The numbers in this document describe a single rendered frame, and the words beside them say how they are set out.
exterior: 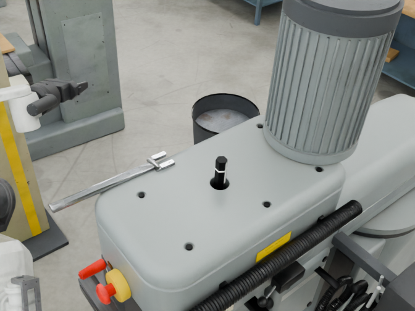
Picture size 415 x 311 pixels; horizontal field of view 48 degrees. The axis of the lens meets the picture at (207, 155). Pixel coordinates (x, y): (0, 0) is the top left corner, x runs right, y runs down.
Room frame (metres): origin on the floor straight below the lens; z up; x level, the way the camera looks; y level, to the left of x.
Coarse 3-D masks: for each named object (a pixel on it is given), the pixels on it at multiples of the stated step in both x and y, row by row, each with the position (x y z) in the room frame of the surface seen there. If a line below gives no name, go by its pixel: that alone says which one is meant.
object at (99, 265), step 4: (100, 260) 0.56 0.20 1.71; (104, 260) 0.57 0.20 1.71; (92, 264) 0.55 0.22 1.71; (96, 264) 0.55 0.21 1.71; (100, 264) 0.56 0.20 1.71; (104, 264) 0.56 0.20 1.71; (84, 268) 0.54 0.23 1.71; (88, 268) 0.54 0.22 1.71; (92, 268) 0.54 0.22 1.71; (96, 268) 0.55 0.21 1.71; (100, 268) 0.55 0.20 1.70; (104, 268) 0.55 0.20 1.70; (80, 272) 0.53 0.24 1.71; (84, 272) 0.54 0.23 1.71; (88, 272) 0.54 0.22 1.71; (92, 272) 0.54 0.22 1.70; (96, 272) 0.54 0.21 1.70; (80, 276) 0.53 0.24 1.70; (84, 276) 0.53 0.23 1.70; (88, 276) 0.53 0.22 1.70
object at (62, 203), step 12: (156, 156) 0.68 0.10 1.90; (132, 168) 0.65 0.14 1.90; (144, 168) 0.65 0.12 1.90; (156, 168) 0.65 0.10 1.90; (108, 180) 0.61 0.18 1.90; (120, 180) 0.61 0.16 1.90; (84, 192) 0.58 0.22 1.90; (96, 192) 0.58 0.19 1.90; (60, 204) 0.54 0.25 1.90; (72, 204) 0.55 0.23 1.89
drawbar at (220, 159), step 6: (222, 156) 0.64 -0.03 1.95; (216, 162) 0.62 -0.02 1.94; (222, 162) 0.62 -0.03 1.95; (216, 168) 0.62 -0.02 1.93; (222, 168) 0.62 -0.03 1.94; (216, 174) 0.62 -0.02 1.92; (222, 174) 0.62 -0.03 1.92; (216, 180) 0.62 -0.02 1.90; (222, 180) 0.62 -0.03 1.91; (216, 186) 0.62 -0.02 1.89; (222, 186) 0.62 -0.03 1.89
